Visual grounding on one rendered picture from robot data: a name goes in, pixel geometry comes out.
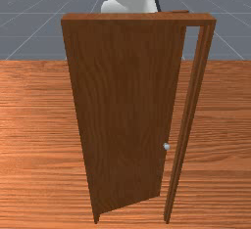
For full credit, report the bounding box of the brown door leaf with knob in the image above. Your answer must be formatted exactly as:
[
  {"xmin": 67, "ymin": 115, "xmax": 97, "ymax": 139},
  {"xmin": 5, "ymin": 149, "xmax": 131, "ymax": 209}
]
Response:
[{"xmin": 63, "ymin": 22, "xmax": 187, "ymax": 217}]

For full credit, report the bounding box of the brown door frame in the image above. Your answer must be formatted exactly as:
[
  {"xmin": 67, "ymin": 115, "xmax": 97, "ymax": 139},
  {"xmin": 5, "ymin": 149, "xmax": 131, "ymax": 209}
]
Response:
[{"xmin": 60, "ymin": 10, "xmax": 218, "ymax": 225}]

